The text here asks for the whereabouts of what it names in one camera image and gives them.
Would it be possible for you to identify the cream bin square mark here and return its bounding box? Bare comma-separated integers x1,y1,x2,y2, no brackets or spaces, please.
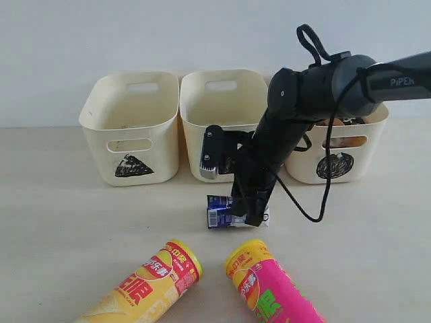
179,69,267,183

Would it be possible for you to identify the pink Lays chip can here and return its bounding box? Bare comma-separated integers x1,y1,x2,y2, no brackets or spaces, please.
224,239,325,323

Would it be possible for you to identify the orange instant noodle bag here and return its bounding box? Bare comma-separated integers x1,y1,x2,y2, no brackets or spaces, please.
308,116,387,151

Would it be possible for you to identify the cream bin circle mark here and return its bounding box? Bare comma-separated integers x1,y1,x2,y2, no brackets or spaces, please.
285,104,389,184

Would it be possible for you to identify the cream bin triangle mark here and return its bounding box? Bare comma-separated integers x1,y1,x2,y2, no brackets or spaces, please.
79,71,179,186

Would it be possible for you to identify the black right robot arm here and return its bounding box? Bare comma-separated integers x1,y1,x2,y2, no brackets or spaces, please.
231,52,430,227

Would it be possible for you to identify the blue white milk carton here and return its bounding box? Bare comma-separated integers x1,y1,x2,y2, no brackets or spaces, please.
207,194,252,229

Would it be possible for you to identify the black cable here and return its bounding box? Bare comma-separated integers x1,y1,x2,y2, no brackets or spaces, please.
265,24,385,223

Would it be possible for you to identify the yellow Lays chip can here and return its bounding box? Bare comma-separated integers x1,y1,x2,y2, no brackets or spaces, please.
75,239,203,323

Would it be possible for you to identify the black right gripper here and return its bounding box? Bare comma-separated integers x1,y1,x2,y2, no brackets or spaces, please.
231,110,312,226

